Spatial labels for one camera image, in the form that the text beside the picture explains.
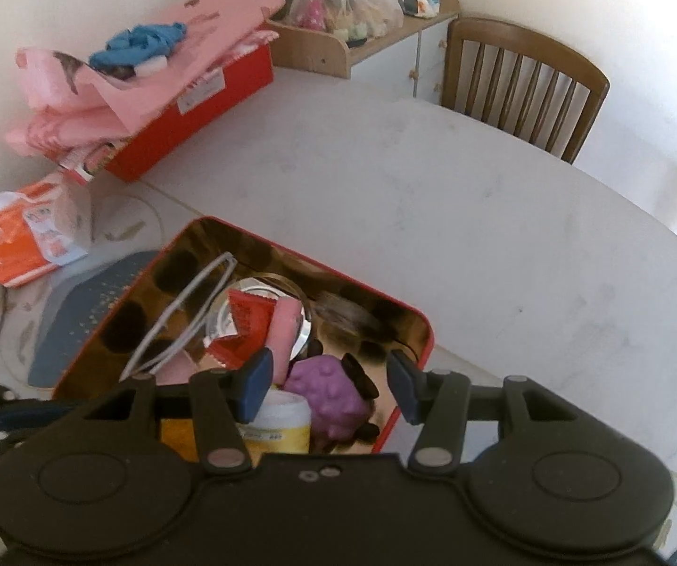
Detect orange and white packet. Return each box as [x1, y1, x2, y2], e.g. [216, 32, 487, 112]
[0, 168, 93, 289]

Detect black plastic object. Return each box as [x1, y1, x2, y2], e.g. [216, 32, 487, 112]
[338, 352, 382, 443]

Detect pink plastic object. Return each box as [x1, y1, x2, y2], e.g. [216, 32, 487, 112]
[264, 298, 304, 387]

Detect round silver tin can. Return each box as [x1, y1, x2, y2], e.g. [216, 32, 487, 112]
[203, 274, 316, 360]

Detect orange fruit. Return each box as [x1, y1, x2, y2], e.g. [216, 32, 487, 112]
[160, 418, 199, 462]

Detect brown wooden chair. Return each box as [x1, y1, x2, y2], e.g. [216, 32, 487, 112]
[440, 17, 611, 165]

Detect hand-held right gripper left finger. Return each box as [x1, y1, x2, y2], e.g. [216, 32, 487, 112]
[82, 347, 274, 475]

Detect pink plastic bags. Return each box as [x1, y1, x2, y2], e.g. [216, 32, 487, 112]
[5, 0, 286, 157]

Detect red tin box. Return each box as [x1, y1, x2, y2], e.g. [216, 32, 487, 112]
[51, 216, 437, 461]

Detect blue gloves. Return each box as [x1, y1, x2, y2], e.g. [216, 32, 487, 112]
[88, 22, 189, 72]

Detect white and yellow bottle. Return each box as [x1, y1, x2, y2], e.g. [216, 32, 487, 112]
[238, 390, 313, 455]

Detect clear plastic bag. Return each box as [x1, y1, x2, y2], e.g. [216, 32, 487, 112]
[287, 0, 405, 42]

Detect dark blue speckled mat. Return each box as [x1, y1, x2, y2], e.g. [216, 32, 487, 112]
[27, 250, 159, 390]

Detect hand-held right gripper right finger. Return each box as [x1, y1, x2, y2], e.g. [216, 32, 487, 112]
[386, 349, 584, 477]

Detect white sunglasses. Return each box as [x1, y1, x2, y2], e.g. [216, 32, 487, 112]
[119, 252, 239, 381]

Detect red cardboard box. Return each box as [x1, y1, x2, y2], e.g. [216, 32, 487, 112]
[58, 29, 274, 183]

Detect purple bumpy ball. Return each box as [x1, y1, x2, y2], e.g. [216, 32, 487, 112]
[284, 355, 378, 442]

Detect light printed table mat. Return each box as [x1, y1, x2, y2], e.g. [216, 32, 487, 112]
[0, 180, 677, 566]

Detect wooden sideboard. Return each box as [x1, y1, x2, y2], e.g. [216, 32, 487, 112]
[264, 0, 462, 101]

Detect red snack wrapper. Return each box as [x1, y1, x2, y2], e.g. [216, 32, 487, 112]
[202, 289, 277, 369]

